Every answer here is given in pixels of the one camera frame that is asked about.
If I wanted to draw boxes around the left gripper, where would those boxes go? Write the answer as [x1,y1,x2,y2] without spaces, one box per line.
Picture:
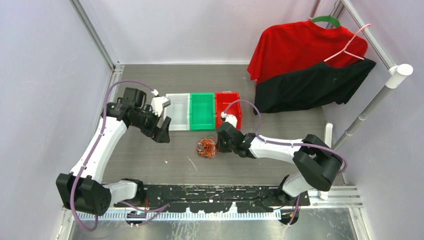
[130,105,170,143]

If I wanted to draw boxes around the orange white cable bundle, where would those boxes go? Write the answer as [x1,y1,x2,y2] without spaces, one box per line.
[195,135,218,160]

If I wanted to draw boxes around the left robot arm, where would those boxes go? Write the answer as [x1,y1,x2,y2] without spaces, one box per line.
[56,87,171,216]

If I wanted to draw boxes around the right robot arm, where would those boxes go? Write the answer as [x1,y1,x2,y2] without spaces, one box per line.
[216,122,347,206]

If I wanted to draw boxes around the white plastic bin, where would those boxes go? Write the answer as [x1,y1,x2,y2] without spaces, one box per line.
[164,93,190,131]

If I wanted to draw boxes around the green plastic bin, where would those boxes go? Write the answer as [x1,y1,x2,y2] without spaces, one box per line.
[189,92,216,131]

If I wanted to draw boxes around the red plastic bin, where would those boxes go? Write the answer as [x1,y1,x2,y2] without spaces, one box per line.
[214,91,243,130]

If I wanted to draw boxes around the red t-shirt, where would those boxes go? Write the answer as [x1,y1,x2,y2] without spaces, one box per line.
[247,20,368,83]

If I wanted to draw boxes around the black t-shirt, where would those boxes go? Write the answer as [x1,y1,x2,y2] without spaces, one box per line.
[254,58,376,114]

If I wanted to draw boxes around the metal clothes rack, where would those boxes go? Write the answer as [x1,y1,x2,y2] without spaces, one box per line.
[308,0,414,201]

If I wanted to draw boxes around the pink clothes hanger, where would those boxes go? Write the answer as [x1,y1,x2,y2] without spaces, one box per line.
[323,23,372,62]

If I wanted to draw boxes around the green clothes hanger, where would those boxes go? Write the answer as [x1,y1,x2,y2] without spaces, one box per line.
[310,15,341,28]

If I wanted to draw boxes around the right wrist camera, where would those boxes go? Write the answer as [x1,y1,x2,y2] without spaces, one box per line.
[220,111,238,128]

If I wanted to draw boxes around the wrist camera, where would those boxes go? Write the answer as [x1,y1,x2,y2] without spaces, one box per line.
[220,111,238,128]
[150,96,171,117]

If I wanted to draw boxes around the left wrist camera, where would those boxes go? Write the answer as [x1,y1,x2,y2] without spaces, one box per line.
[150,96,171,117]

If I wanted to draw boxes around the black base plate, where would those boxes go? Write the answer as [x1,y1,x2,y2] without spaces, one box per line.
[130,184,296,214]

